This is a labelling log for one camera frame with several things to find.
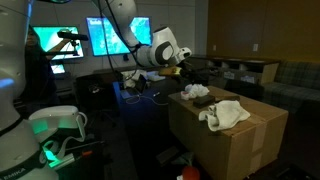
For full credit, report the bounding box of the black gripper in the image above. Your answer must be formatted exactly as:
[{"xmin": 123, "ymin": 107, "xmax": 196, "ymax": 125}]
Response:
[{"xmin": 181, "ymin": 64, "xmax": 210, "ymax": 85}]

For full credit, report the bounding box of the white plastic bag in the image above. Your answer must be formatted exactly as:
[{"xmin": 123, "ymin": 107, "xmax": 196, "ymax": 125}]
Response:
[{"xmin": 180, "ymin": 84, "xmax": 209, "ymax": 100}]

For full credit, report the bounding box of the black eyeglass case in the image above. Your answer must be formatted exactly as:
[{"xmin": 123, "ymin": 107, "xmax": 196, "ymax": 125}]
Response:
[{"xmin": 193, "ymin": 95, "xmax": 215, "ymax": 108}]

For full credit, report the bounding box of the white towel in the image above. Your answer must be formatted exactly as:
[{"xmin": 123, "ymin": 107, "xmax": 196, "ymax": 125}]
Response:
[{"xmin": 198, "ymin": 100, "xmax": 251, "ymax": 132}]

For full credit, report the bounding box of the red apple toy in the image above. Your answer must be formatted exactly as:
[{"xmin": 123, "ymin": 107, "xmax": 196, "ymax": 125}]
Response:
[{"xmin": 182, "ymin": 166, "xmax": 200, "ymax": 180}]

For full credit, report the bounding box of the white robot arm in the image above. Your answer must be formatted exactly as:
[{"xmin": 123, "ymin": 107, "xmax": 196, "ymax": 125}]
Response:
[{"xmin": 0, "ymin": 0, "xmax": 192, "ymax": 180}]

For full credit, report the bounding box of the large cardboard box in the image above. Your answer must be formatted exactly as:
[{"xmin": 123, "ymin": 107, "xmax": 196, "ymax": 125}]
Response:
[{"xmin": 168, "ymin": 93, "xmax": 288, "ymax": 180}]

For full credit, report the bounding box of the wooden shelf unit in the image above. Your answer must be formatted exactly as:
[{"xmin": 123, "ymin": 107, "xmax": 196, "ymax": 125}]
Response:
[{"xmin": 186, "ymin": 55, "xmax": 280, "ymax": 88}]

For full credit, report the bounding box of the plaid green sofa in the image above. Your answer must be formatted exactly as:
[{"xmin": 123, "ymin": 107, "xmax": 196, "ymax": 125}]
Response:
[{"xmin": 262, "ymin": 61, "xmax": 320, "ymax": 113}]

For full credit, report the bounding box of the white VR headset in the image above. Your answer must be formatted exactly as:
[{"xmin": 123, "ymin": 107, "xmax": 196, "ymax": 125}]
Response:
[{"xmin": 28, "ymin": 105, "xmax": 88, "ymax": 142}]

